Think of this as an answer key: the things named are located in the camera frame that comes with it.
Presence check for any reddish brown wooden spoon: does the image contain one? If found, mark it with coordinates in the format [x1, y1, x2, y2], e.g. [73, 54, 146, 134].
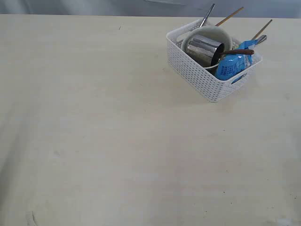
[219, 49, 254, 56]

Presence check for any light wooden chopstick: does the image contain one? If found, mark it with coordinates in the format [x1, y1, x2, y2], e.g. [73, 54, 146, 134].
[215, 7, 244, 26]

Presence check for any dark wooden chopstick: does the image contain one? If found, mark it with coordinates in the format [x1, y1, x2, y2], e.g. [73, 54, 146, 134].
[252, 19, 273, 40]

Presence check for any white woven plastic basket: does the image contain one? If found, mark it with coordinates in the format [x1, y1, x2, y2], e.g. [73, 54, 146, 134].
[166, 19, 262, 102]

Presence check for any shiny stainless steel cup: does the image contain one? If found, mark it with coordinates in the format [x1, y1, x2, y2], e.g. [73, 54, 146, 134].
[185, 34, 225, 67]

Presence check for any blue snack packet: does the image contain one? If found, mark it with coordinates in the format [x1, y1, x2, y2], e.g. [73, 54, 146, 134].
[215, 40, 257, 81]

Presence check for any short metal spoon handle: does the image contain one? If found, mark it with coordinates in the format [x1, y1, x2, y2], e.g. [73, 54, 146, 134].
[255, 35, 267, 46]

